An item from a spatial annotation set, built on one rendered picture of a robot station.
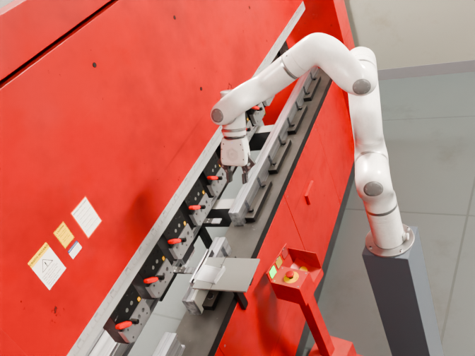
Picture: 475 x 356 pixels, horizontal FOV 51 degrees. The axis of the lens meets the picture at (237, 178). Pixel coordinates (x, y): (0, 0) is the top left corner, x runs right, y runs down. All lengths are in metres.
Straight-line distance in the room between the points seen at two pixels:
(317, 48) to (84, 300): 1.08
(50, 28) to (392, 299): 1.64
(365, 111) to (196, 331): 1.17
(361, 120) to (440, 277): 1.75
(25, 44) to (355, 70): 0.96
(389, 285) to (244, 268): 0.60
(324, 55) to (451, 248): 2.09
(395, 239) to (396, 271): 0.14
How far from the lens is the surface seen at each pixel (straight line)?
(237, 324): 2.32
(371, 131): 1.71
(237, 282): 2.14
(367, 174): 1.75
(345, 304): 3.23
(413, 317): 2.29
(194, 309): 2.26
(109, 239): 1.78
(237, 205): 2.58
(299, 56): 1.59
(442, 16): 5.04
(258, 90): 1.65
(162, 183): 2.00
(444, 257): 3.37
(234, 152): 1.76
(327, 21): 3.76
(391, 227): 1.97
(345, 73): 1.56
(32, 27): 1.63
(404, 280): 2.11
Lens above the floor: 2.46
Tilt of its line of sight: 32 degrees down
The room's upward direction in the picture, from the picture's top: 24 degrees counter-clockwise
